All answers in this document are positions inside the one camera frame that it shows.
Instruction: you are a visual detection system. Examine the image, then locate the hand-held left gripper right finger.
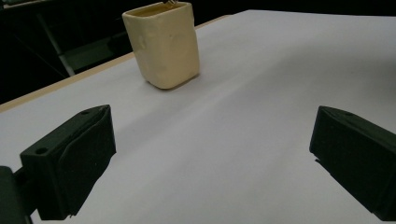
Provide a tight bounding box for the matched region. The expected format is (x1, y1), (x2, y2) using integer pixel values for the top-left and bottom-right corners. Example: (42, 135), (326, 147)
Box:
(308, 105), (396, 222)

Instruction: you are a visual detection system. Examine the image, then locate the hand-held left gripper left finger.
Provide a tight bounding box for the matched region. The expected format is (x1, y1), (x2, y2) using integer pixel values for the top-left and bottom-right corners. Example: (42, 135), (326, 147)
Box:
(20, 104), (117, 221)

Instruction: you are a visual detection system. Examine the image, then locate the cream square cup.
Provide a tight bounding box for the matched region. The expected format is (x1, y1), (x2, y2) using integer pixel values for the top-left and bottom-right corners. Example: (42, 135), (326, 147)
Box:
(121, 1), (201, 91)

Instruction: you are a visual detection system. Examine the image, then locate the wooden table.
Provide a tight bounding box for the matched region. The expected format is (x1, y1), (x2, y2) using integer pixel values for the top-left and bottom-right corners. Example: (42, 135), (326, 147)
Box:
(0, 13), (233, 115)

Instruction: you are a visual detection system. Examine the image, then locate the white table sheet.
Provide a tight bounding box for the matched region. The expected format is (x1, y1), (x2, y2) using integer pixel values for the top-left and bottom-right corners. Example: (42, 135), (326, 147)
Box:
(0, 8), (396, 224)

